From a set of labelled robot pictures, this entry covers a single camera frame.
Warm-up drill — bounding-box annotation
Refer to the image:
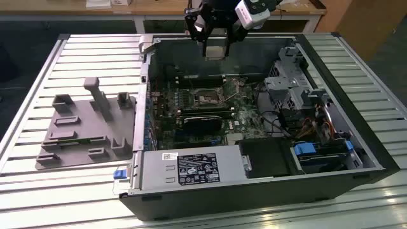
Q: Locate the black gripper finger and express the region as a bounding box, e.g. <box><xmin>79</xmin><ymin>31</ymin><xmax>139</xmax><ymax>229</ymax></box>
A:
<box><xmin>184</xmin><ymin>3</ymin><xmax>211</xmax><ymax>57</ymax></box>
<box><xmin>224</xmin><ymin>16</ymin><xmax>247</xmax><ymax>58</ymax></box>

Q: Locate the black plastic bay cover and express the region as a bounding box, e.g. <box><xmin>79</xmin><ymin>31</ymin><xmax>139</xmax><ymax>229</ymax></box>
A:
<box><xmin>238</xmin><ymin>138</ymin><xmax>294</xmax><ymax>179</ymax></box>

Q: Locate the black RAM stick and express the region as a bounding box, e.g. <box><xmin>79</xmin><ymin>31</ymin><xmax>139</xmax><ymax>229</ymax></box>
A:
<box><xmin>182</xmin><ymin>107</ymin><xmax>231</xmax><ymax>114</ymax></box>

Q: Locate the metal socket cover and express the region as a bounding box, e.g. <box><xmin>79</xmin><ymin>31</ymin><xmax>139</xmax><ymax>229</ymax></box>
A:
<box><xmin>222</xmin><ymin>76</ymin><xmax>244</xmax><ymax>96</ymax></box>

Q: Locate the small silver heatsink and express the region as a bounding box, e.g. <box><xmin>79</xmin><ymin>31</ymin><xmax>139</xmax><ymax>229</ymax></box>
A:
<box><xmin>227</xmin><ymin>133</ymin><xmax>244</xmax><ymax>145</ymax></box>

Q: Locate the silver power supply with label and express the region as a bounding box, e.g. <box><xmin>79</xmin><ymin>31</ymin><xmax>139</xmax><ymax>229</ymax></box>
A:
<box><xmin>139</xmin><ymin>146</ymin><xmax>252</xmax><ymax>189</ymax></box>

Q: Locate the black open PC case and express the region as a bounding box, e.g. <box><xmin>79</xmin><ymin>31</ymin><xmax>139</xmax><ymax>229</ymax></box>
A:
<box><xmin>118</xmin><ymin>32</ymin><xmax>402</xmax><ymax>221</ymax></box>

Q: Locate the wooden cabinet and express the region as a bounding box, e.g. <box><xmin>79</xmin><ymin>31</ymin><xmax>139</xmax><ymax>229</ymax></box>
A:
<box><xmin>314</xmin><ymin>0</ymin><xmax>407</xmax><ymax>62</ymax></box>

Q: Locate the grey metal drive cage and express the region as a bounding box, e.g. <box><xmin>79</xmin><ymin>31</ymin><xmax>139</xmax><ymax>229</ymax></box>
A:
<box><xmin>263</xmin><ymin>46</ymin><xmax>329</xmax><ymax>110</ymax></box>

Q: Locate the black graphics card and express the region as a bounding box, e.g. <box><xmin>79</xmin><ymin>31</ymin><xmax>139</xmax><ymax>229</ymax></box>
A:
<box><xmin>182</xmin><ymin>115</ymin><xmax>223</xmax><ymax>134</ymax></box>

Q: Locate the black rear case fan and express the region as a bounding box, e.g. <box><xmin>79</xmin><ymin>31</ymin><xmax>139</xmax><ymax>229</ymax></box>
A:
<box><xmin>163</xmin><ymin>63</ymin><xmax>187</xmax><ymax>83</ymax></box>

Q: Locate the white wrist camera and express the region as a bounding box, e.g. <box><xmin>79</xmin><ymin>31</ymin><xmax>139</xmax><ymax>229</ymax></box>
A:
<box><xmin>234</xmin><ymin>0</ymin><xmax>271</xmax><ymax>30</ymax></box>

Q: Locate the wooden desk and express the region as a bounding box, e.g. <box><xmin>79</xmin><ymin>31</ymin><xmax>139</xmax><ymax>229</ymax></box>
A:
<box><xmin>0</xmin><ymin>0</ymin><xmax>327</xmax><ymax>34</ymax></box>

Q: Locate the green RAM stick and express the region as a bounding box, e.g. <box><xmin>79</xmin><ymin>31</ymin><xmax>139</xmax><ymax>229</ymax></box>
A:
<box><xmin>56</xmin><ymin>140</ymin><xmax>92</xmax><ymax>146</ymax></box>

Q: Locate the CPU socket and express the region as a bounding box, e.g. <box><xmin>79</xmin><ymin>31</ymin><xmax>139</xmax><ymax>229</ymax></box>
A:
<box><xmin>190</xmin><ymin>88</ymin><xmax>226</xmax><ymax>108</ymax></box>

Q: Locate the green motherboard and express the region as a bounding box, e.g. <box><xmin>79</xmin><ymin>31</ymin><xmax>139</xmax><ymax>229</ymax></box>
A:
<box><xmin>147</xmin><ymin>76</ymin><xmax>271</xmax><ymax>151</ymax></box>

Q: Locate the grey plastic parts rack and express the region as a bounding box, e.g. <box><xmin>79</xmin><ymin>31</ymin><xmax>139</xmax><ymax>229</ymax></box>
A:
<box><xmin>34</xmin><ymin>77</ymin><xmax>138</xmax><ymax>170</ymax></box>

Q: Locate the silver square CPU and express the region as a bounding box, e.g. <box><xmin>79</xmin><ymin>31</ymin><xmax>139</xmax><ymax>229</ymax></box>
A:
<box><xmin>204</xmin><ymin>46</ymin><xmax>227</xmax><ymax>60</ymax></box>

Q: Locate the blue disk carrier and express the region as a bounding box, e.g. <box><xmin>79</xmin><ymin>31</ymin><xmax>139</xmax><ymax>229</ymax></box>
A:
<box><xmin>294</xmin><ymin>142</ymin><xmax>318</xmax><ymax>157</ymax></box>

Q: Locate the orange yellow wire bundle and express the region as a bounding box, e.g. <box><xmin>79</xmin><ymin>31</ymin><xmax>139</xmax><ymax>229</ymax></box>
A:
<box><xmin>298</xmin><ymin>118</ymin><xmax>337</xmax><ymax>144</ymax></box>

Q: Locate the black cable in case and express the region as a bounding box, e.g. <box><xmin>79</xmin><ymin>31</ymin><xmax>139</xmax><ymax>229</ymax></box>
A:
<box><xmin>259</xmin><ymin>110</ymin><xmax>294</xmax><ymax>139</ymax></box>

